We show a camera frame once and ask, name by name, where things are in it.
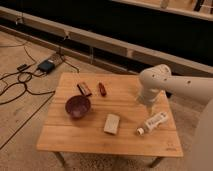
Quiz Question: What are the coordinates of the dark power adapter box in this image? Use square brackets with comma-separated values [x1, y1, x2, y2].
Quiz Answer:
[37, 60, 55, 73]

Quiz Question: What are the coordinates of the brown chocolate bar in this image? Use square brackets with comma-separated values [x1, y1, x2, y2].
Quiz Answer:
[77, 82, 92, 97]

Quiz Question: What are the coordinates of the purple bowl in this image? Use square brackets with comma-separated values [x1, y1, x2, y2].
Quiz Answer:
[65, 95, 91, 119]

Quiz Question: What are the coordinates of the black floor cable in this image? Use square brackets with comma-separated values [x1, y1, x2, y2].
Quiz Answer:
[0, 41, 57, 106]

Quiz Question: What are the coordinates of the beige sponge block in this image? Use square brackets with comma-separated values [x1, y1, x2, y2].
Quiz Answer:
[104, 114, 120, 135]

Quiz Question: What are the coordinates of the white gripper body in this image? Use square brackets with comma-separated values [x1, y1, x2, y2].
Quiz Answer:
[137, 92, 157, 115]

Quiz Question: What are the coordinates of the clear plastic bottle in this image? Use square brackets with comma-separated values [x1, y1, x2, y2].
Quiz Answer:
[136, 112, 168, 135]

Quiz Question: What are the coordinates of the small black plug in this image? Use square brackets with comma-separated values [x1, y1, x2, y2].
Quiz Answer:
[17, 64, 28, 71]

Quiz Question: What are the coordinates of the wooden table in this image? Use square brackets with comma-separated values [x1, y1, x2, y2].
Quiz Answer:
[37, 73, 183, 157]

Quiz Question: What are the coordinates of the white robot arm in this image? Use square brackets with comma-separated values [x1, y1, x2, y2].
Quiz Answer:
[138, 64, 213, 171]

